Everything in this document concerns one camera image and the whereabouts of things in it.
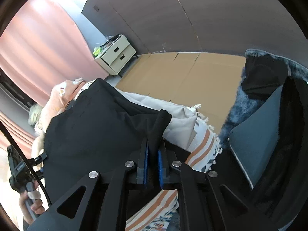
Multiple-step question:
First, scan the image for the black jacket with yellow patches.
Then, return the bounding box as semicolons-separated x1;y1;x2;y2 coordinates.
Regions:
43;79;171;202

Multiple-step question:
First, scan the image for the person's left hand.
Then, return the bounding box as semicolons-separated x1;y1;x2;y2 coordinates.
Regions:
19;180;45;225

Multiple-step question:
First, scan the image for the pink curtain left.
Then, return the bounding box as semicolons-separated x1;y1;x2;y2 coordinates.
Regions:
1;112;35;158

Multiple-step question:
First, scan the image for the pink curtain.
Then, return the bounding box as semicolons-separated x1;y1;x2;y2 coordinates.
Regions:
1;112;35;158
1;0;108;105

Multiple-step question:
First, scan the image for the patterned white bed quilt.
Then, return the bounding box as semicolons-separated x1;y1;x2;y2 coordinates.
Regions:
120;91;222;230

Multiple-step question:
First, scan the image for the green crumpled blanket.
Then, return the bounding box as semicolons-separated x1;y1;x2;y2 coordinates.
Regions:
28;104;43;126

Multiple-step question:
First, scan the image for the peach printed pillow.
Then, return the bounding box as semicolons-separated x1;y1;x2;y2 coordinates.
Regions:
31;78;86;158

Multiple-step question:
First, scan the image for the blue grey cushion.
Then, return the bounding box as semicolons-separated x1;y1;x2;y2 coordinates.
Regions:
228;86;282;189

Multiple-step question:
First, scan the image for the white bedside cabinet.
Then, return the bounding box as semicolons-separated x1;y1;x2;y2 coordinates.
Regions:
95;34;138;76

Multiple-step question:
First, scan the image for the pink curtain right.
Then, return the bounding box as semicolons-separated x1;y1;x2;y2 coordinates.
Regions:
1;0;108;105

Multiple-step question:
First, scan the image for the dark fluffy rug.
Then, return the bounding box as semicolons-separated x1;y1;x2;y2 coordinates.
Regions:
219;49;307;149

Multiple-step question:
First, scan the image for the black cable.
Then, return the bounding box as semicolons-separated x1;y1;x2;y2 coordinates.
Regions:
0;121;52;207

